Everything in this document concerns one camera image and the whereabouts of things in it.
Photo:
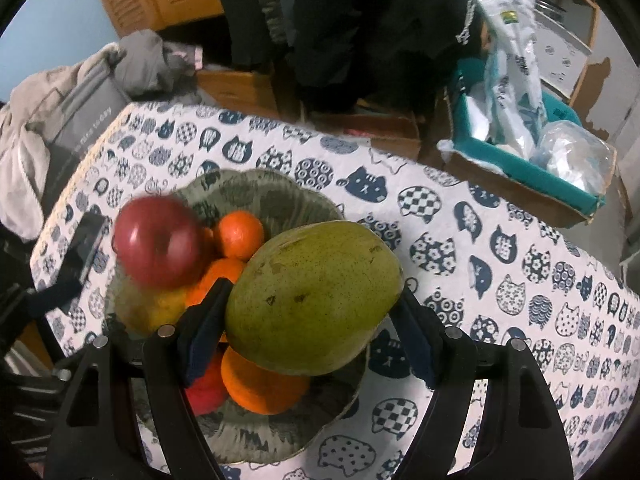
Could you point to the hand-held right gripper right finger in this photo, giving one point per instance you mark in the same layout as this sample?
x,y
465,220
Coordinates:
x,y
415,340

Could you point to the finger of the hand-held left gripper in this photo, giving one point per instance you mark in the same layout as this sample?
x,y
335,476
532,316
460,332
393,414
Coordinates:
x,y
52,297

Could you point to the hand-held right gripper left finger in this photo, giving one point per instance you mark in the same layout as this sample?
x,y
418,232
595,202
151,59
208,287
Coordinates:
x,y
205,340

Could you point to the red apple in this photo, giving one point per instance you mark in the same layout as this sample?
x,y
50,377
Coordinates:
x,y
205,392
157,242

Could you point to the yellow mango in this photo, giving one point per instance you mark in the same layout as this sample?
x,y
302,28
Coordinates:
x,y
160,305

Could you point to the orange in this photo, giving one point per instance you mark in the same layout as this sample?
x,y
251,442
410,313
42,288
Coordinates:
x,y
265,385
217,280

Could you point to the green mango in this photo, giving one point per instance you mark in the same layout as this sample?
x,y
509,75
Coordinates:
x,y
310,300

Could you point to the green patterned plate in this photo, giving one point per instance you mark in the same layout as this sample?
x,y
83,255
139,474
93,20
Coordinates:
x,y
270,195

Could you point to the black phone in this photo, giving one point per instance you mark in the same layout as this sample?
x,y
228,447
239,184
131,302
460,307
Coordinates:
x,y
85,245

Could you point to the cat print tablecloth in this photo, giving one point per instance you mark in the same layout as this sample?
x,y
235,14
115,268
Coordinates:
x,y
450,260

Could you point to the grey clothes pile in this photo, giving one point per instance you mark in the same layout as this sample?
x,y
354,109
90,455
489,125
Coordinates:
x,y
25,150

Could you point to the dark grey tote bag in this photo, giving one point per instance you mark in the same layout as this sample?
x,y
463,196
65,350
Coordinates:
x,y
75,125

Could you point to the teal and brown cardboard box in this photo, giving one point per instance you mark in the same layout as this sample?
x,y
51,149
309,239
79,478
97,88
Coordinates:
x,y
525,185

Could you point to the clear plastic bag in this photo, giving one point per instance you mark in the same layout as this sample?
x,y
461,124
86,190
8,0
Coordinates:
x,y
575,155

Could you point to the wooden drawer box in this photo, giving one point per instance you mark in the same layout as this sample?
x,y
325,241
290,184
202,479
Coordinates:
x,y
240,87

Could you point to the white blue rice bag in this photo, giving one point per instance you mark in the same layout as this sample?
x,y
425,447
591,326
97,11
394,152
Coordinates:
x,y
510,60

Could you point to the black hooded coat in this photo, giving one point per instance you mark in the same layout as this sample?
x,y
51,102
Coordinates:
x,y
380,25

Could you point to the white patterned basket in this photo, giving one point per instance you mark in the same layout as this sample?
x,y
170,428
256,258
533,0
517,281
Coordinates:
x,y
555,55

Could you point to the dark grey jacket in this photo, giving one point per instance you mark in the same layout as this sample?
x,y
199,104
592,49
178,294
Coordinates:
x,y
250,15

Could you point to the steel pot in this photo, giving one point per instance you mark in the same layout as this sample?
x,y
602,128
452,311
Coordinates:
x,y
547,7

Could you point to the wooden shelf rack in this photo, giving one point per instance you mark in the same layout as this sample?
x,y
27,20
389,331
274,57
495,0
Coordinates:
x,y
590,25

